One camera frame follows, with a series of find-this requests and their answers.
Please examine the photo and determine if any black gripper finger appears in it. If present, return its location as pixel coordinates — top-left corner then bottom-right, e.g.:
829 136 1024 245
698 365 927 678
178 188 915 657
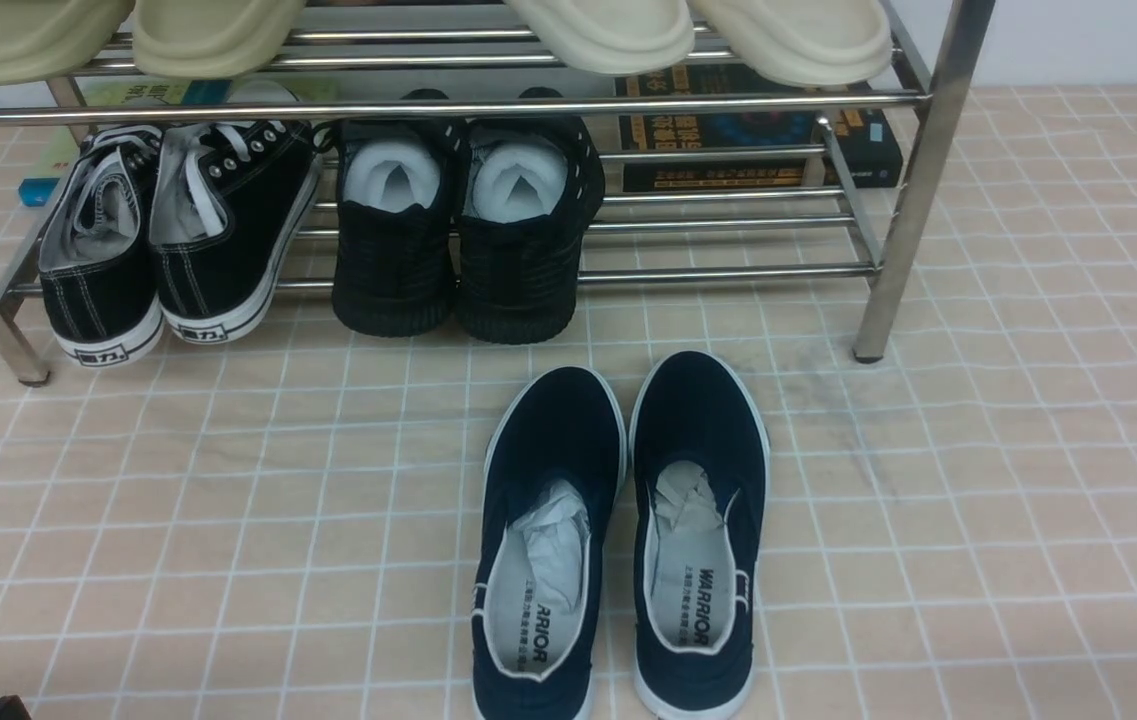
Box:
0 694 32 720

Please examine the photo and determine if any navy slip-on shoe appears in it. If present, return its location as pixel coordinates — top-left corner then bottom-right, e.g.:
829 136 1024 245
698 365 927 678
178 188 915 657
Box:
628 351 772 719
468 366 626 719

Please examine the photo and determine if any stainless steel shoe rack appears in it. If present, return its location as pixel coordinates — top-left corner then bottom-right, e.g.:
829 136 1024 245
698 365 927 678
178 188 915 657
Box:
0 1 996 387

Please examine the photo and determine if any black canvas sneaker left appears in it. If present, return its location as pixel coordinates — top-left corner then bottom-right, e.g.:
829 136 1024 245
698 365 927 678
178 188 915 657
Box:
38 126 165 369

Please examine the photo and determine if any black canvas sneaker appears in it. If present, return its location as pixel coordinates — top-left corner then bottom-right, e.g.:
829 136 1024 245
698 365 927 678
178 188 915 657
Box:
148 121 322 345
38 126 165 369

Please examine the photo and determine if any black canvas sneaker right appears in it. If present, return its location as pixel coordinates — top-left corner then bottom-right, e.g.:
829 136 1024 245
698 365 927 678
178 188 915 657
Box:
148 121 322 345

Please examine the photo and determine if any black knit shoe left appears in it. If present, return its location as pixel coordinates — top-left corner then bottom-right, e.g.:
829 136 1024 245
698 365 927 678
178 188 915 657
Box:
331 117 471 338

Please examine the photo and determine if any black knit shoe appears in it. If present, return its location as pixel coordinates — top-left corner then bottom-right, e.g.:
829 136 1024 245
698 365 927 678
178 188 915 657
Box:
331 117 471 338
455 115 606 345

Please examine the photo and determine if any green slipper far left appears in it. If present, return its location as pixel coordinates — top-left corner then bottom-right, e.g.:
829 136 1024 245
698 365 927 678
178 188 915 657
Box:
0 1 135 86

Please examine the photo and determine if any green slipper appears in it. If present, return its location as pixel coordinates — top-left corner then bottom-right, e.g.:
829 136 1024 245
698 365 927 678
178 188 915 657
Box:
0 1 135 86
132 1 307 78

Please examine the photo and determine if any black knit shoe right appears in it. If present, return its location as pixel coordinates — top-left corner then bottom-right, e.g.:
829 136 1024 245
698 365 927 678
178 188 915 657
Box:
455 115 606 345

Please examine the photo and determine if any cream slipper left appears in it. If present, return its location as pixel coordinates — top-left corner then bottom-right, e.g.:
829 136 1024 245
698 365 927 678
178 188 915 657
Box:
505 0 695 77

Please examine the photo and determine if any cream slipper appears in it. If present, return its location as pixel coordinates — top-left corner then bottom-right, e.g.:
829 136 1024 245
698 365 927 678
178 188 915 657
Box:
691 1 893 88
505 0 695 77

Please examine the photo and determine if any cream slipper right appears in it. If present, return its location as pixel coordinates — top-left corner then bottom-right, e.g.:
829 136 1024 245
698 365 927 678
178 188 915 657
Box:
691 1 893 88

